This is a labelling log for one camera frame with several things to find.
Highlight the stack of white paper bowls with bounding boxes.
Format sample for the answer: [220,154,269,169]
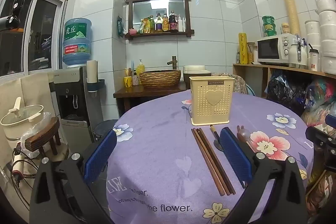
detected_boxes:
[299,0,336,75]

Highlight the colourful plastic bags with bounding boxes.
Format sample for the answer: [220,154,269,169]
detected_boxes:
[301,77,336,127]

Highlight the white microwave oven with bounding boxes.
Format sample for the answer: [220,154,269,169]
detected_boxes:
[257,33,297,67]

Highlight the dark wooden chopstick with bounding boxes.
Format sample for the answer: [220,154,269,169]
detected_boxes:
[199,128,236,194]

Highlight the white electric kettle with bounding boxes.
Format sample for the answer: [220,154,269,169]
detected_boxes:
[288,35,309,69]

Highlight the cream paper cup tube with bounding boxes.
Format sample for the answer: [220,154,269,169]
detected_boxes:
[87,60,99,83]

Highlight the blue water jug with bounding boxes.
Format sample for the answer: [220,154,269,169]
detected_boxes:
[62,17,93,68]

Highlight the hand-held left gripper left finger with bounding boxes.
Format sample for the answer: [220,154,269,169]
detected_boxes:
[29,130,118,224]

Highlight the green hanging packet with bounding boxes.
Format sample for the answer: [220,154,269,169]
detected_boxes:
[117,15,125,38]

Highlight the dark wooden stool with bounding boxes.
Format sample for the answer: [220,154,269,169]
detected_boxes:
[25,116,61,159]

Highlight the wooden framed mirror shelf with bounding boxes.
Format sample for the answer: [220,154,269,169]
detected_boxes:
[125,0,195,41]

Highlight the sliding window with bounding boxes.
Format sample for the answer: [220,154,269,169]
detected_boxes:
[0,0,69,80]

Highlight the cream cooking pot with lid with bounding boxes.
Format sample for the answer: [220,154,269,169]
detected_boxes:
[0,97,45,140]

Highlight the yellow cylinder pack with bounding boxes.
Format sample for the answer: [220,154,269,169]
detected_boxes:
[238,33,248,65]

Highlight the grey water dispenser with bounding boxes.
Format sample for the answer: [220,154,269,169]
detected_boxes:
[48,66,104,147]

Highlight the purple floral tablecloth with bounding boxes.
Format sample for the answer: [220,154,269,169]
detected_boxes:
[106,89,314,224]

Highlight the brown wooden spoon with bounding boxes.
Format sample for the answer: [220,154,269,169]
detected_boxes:
[236,125,256,153]

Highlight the floral patterned cloth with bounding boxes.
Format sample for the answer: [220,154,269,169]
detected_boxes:
[211,73,248,94]

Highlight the clear plastic bag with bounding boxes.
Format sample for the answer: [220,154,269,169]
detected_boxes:
[20,112,51,146]

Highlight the black plastic bag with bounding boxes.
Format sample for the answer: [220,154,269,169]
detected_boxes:
[266,70,307,111]

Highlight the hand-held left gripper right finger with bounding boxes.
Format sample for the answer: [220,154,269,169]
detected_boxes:
[219,127,307,224]

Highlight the woven pattern wash basin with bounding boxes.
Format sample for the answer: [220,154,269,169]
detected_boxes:
[139,70,182,88]

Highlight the cream brown rice cooker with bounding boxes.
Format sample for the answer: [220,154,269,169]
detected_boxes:
[183,65,212,89]

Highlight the dark soy sauce bottle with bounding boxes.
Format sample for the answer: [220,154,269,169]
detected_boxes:
[168,11,177,31]

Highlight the dark teal cup holder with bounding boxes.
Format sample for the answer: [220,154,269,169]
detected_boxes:
[88,79,105,92]

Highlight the glass jar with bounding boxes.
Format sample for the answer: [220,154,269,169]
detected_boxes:
[247,42,259,63]

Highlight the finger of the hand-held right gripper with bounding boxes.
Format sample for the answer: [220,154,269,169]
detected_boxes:
[325,114,336,132]
[306,126,336,174]

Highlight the light wooden shelf unit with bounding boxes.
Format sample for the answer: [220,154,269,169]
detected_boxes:
[232,63,336,109]

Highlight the bronze faucet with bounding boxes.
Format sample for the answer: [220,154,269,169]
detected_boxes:
[167,56,178,71]

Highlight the white tumbler with black lid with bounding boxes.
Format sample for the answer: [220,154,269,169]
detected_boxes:
[308,43,320,71]

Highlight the cream perforated cutlery basket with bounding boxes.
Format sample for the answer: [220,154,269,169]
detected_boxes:
[189,76,235,126]

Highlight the yellow soap pump bottle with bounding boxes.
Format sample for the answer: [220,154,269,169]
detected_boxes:
[136,59,146,76]

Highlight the tall stack of paper cups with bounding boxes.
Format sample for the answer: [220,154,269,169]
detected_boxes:
[280,0,301,35]

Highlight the white hair dryer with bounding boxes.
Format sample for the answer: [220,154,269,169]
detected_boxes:
[12,143,29,180]

